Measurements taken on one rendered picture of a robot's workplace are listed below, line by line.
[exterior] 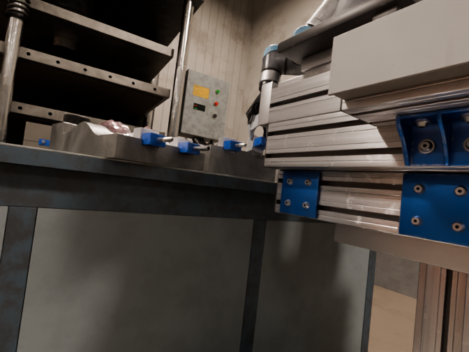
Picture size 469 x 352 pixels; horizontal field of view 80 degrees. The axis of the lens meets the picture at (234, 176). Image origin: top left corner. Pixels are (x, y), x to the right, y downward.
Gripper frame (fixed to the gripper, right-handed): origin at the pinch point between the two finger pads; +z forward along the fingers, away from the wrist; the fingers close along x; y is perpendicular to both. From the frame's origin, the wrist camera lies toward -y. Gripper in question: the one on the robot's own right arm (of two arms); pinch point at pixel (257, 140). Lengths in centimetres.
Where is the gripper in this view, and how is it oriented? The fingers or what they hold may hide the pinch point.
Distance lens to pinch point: 98.4
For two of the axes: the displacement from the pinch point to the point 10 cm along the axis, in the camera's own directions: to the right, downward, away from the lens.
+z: -1.6, 9.6, -2.4
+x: 8.3, 2.6, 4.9
